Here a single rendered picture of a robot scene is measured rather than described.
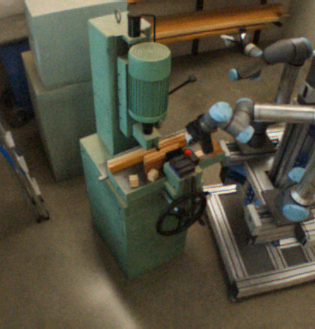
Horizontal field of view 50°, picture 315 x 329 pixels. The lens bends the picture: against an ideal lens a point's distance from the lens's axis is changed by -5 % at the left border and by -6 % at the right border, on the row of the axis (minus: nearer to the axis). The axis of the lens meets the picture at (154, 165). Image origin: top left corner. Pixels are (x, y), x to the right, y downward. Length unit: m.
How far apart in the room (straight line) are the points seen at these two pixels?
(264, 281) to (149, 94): 1.37
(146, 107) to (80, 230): 1.38
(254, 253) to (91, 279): 1.09
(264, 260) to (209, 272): 0.39
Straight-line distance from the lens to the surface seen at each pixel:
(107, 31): 1.63
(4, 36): 3.15
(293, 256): 2.49
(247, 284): 2.27
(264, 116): 1.50
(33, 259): 2.62
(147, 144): 1.71
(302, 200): 1.60
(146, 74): 1.44
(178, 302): 2.39
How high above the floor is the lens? 2.20
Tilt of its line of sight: 46 degrees down
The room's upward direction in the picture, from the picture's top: 3 degrees clockwise
